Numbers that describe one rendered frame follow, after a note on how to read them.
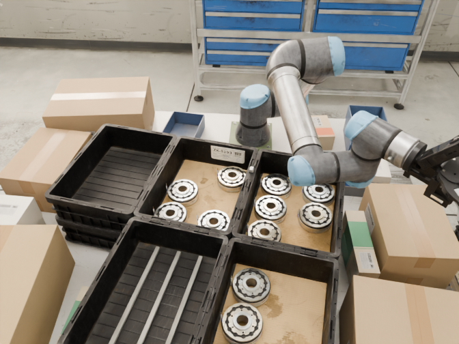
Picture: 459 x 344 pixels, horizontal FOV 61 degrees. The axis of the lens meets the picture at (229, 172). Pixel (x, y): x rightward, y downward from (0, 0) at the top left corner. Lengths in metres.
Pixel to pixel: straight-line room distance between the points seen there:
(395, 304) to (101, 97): 1.35
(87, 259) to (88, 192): 0.23
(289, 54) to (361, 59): 2.10
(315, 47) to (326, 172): 0.41
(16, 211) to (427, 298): 1.20
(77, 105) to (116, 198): 0.53
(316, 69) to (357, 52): 2.02
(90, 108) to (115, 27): 2.57
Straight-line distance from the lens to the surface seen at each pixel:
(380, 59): 3.28
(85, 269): 1.40
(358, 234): 1.31
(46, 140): 1.68
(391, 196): 1.41
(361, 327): 1.05
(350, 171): 0.98
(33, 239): 1.27
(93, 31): 4.34
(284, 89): 1.09
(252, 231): 1.21
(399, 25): 3.20
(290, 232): 1.26
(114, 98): 1.76
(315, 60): 1.20
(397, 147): 0.91
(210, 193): 1.35
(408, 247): 1.28
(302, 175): 0.94
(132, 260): 1.22
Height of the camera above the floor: 1.80
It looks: 43 degrees down
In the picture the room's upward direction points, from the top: straight up
